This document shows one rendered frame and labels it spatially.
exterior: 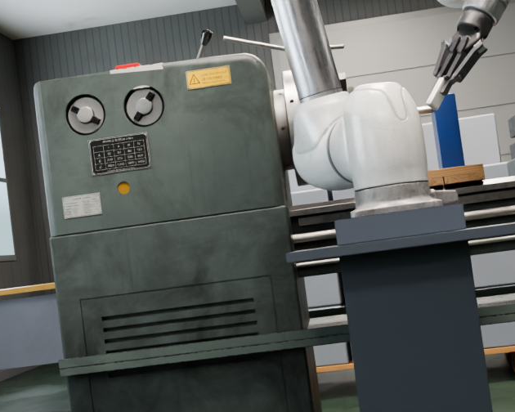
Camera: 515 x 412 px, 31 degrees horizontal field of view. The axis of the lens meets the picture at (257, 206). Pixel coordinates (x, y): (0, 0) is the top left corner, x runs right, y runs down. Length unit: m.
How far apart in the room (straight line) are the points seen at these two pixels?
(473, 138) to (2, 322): 2.62
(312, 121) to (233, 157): 0.31
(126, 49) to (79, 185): 6.66
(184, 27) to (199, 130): 6.61
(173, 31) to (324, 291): 4.79
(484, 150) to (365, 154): 3.15
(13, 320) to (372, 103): 3.27
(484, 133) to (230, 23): 4.29
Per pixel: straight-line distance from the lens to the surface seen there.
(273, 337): 2.21
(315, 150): 2.02
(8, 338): 4.87
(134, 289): 2.29
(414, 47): 8.64
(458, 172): 2.34
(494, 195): 2.38
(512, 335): 4.56
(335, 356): 4.57
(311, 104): 2.04
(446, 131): 2.49
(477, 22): 2.17
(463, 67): 2.13
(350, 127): 1.89
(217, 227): 2.25
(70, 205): 2.33
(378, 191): 1.85
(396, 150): 1.85
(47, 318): 4.79
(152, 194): 2.28
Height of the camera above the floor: 0.76
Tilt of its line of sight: 3 degrees up
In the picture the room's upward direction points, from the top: 7 degrees counter-clockwise
